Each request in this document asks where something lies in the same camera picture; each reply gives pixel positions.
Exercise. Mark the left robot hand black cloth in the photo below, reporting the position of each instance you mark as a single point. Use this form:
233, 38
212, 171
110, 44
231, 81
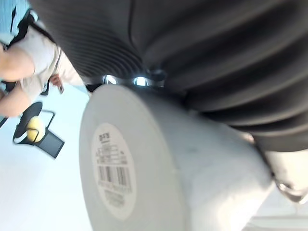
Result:
216, 48

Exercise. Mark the white cup with barcode label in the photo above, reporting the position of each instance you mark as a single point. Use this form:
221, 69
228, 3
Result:
168, 154

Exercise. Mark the person's hand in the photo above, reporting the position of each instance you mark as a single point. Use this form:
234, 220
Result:
57, 81

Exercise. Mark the person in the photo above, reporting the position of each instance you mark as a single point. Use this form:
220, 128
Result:
36, 53

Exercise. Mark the yellow ball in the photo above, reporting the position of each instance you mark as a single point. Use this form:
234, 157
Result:
35, 128

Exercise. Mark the black metal frame stand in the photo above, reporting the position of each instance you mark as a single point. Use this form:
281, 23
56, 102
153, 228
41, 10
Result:
51, 144

